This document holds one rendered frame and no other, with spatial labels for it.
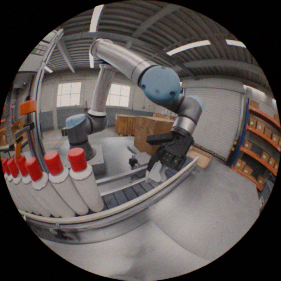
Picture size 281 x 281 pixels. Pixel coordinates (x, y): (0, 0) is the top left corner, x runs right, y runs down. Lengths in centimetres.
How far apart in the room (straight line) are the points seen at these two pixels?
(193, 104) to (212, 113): 392
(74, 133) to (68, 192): 31
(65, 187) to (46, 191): 4
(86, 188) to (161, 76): 25
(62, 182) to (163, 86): 25
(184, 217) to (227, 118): 393
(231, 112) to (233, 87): 106
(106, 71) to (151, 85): 36
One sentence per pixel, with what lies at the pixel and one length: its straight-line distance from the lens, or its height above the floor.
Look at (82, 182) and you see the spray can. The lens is 18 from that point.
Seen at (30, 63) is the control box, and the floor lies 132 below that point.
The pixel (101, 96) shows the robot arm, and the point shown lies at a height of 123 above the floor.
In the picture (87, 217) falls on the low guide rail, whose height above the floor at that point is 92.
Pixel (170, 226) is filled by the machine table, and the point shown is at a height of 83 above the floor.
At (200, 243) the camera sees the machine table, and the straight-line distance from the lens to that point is 41.
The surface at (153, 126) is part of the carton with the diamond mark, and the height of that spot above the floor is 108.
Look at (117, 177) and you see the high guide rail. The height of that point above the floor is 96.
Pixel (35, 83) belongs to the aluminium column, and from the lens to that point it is 34.
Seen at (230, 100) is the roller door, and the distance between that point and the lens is 427.
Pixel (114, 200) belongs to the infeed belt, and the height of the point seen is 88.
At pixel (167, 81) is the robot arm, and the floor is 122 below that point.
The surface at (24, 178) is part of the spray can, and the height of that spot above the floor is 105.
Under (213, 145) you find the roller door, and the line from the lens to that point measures 417.
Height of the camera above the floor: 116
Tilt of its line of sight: 20 degrees down
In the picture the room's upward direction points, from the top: 7 degrees clockwise
